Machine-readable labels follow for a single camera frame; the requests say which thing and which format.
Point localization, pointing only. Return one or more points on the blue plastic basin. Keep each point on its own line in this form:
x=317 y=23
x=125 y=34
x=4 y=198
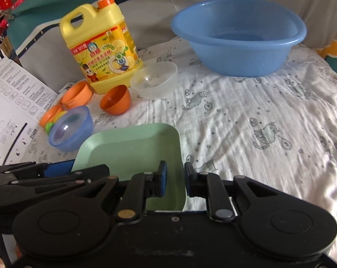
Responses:
x=241 y=58

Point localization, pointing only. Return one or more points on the yellow toy banana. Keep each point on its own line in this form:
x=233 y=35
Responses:
x=58 y=116

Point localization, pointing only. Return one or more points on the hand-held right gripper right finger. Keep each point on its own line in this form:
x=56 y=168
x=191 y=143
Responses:
x=189 y=179

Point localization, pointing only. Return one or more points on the clear white bowl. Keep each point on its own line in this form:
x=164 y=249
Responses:
x=157 y=89

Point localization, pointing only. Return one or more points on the orange toy pot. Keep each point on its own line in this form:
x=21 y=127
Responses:
x=76 y=95

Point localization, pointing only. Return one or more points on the green square plate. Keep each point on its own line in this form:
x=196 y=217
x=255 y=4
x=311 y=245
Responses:
x=129 y=150

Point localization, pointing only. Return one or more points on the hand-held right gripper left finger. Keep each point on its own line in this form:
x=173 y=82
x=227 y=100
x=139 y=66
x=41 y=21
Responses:
x=162 y=177

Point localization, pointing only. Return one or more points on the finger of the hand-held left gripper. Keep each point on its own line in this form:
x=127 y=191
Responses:
x=95 y=171
x=56 y=169

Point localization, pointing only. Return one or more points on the orange toy lid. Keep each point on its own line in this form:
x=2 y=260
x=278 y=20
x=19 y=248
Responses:
x=49 y=115

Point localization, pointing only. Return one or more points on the blue translucent bowl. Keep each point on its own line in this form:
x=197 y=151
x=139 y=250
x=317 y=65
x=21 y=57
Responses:
x=84 y=128

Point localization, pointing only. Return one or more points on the light green toy vegetable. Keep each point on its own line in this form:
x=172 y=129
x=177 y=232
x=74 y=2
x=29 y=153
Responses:
x=48 y=127

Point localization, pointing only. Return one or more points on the printed instruction sheet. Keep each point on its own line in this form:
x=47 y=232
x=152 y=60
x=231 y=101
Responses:
x=12 y=103

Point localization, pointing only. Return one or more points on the grey teal star-trim bedding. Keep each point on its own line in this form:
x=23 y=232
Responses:
x=157 y=19

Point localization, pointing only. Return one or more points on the orange bowl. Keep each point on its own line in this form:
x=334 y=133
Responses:
x=115 y=103

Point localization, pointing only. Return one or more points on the yellow detergent bottle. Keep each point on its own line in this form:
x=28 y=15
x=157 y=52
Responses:
x=101 y=47

